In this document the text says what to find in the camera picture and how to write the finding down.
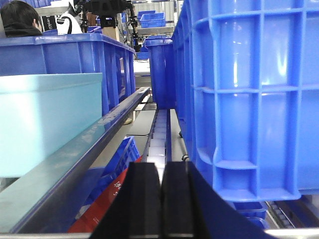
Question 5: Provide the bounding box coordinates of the blue bin on lower shelf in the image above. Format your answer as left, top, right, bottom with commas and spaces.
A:
75, 136, 140, 220

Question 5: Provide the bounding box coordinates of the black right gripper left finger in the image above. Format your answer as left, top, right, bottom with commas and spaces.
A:
90, 162, 161, 239

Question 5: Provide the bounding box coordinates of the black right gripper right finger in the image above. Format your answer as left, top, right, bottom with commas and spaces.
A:
162, 162, 271, 239

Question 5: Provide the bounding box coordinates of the red snack bag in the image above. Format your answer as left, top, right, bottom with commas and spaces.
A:
67, 155, 143, 234

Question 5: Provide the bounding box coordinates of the dark blue upright bin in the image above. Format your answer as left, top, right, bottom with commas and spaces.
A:
145, 38, 176, 110

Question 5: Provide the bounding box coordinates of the blue bin on shelf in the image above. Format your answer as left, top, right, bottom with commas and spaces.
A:
75, 136, 140, 220
138, 10, 166, 28

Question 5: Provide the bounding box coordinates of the person with black hair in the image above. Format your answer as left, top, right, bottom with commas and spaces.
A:
0, 0, 42, 38

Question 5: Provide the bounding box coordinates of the blue bin on far shelf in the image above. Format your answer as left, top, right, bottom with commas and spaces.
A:
138, 10, 166, 28

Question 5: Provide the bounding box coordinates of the white and black robot torso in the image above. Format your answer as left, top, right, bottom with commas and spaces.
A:
56, 0, 82, 35

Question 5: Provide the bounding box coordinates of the light cyan plastic bin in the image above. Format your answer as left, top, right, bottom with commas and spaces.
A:
0, 73, 102, 178

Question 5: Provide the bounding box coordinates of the steel shelf rail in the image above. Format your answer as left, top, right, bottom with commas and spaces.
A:
0, 87, 150, 234

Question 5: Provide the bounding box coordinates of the large blue crate right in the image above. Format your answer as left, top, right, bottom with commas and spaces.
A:
172, 0, 319, 202

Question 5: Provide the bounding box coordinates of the white roller track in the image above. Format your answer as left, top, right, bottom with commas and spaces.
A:
142, 110, 170, 179

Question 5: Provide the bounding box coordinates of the blue crate behind cyan bin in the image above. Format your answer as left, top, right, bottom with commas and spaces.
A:
0, 33, 136, 115

